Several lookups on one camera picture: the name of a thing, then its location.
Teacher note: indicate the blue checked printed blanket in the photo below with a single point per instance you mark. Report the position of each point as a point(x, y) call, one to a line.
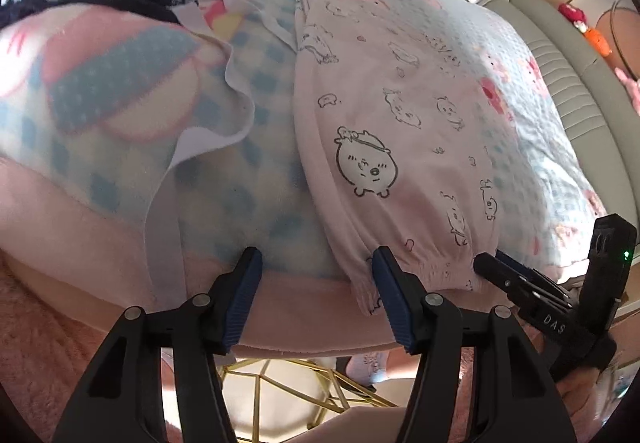
point(240, 173)

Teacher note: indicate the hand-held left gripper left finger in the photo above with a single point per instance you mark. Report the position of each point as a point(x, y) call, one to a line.
point(245, 293)

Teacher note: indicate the red plush toy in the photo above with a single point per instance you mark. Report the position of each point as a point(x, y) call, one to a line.
point(571, 15)

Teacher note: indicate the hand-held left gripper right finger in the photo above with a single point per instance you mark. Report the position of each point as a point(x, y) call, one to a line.
point(387, 293)

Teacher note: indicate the person's right forearm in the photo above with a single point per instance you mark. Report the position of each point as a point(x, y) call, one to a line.
point(580, 398)

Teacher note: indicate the large pink plush toy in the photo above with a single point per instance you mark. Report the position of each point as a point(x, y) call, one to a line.
point(630, 88)

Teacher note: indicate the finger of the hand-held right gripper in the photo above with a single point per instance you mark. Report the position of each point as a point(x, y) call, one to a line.
point(505, 278)
point(545, 280)

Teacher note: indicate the pink printed pajama pants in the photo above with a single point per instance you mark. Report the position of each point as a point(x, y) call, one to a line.
point(400, 148)

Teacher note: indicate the orange plush toy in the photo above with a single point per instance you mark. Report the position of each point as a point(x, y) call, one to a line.
point(599, 40)

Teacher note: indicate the person's left foot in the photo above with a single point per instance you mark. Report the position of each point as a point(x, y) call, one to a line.
point(367, 368)

